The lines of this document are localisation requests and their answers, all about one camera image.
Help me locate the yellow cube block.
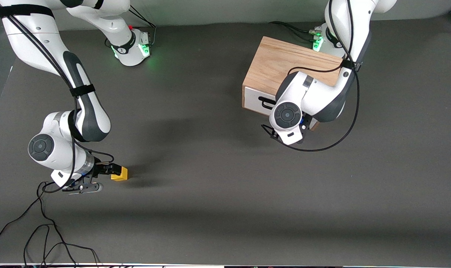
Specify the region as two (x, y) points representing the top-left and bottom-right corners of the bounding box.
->
(111, 166), (128, 182)

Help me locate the black metal drawer handle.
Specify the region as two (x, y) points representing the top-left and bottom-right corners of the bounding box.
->
(258, 96), (277, 111)

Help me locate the white-fronted wooden drawer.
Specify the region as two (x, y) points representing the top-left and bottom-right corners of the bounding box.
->
(244, 86), (319, 129)

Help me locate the wooden drawer cabinet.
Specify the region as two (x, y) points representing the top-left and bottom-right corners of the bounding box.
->
(242, 36), (343, 131)

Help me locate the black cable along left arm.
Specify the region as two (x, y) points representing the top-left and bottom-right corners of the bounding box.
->
(261, 0), (361, 152)

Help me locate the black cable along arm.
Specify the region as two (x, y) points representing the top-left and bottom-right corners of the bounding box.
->
(2, 15), (115, 194)
(261, 0), (361, 152)

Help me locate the black velcro cable strap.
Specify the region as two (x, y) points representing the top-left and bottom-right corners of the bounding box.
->
(69, 85), (96, 97)
(0, 4), (55, 18)
(340, 60), (362, 72)

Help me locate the loose black table cable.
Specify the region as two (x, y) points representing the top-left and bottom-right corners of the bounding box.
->
(0, 181), (101, 268)

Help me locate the black left base cable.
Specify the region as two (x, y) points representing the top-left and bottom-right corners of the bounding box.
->
(269, 20), (319, 42)

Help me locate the black base cable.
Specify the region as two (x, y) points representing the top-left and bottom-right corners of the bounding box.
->
(269, 20), (319, 42)
(128, 4), (157, 46)

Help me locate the black cable along right arm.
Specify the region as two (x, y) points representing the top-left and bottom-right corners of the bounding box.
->
(2, 15), (115, 194)

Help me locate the black right base cable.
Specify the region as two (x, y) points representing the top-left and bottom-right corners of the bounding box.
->
(128, 4), (157, 46)

